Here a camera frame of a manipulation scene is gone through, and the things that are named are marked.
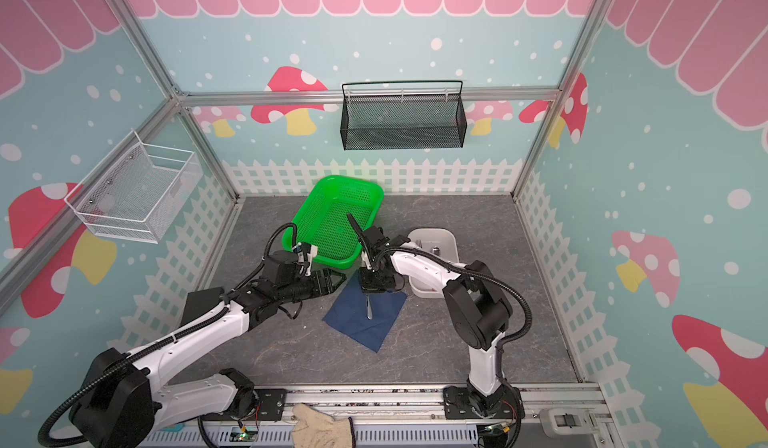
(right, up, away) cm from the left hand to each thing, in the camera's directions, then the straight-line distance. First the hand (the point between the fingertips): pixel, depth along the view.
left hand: (338, 285), depth 82 cm
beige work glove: (-3, -32, -11) cm, 34 cm away
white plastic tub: (+32, +12, +18) cm, 38 cm away
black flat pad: (-45, -7, +10) cm, 47 cm away
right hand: (+6, -3, +5) cm, 9 cm away
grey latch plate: (+55, -30, -13) cm, 64 cm away
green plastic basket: (-12, +19, +30) cm, 38 cm away
